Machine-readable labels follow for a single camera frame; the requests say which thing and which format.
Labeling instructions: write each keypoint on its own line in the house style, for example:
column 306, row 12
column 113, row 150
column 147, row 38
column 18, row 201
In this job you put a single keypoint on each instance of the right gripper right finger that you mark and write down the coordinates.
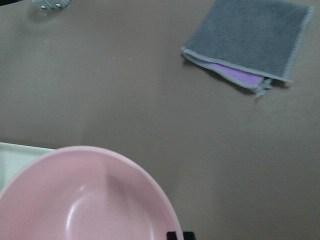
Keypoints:
column 189, row 235

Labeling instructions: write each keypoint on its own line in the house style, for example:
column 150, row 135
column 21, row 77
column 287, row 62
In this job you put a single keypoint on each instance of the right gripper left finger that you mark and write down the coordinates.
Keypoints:
column 171, row 235

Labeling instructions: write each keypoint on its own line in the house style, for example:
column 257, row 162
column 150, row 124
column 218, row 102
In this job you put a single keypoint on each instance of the small pink bowl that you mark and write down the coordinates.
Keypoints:
column 85, row 193

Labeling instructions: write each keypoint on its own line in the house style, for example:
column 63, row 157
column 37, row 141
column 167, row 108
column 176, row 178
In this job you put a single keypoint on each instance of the cream rabbit tray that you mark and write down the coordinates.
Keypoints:
column 13, row 157

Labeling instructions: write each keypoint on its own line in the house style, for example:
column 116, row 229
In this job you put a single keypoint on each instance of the grey purple folded cloth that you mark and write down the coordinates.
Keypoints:
column 250, row 43

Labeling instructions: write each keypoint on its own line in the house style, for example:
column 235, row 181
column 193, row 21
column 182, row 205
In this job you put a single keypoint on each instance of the aluminium frame post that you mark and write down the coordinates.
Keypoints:
column 51, row 4

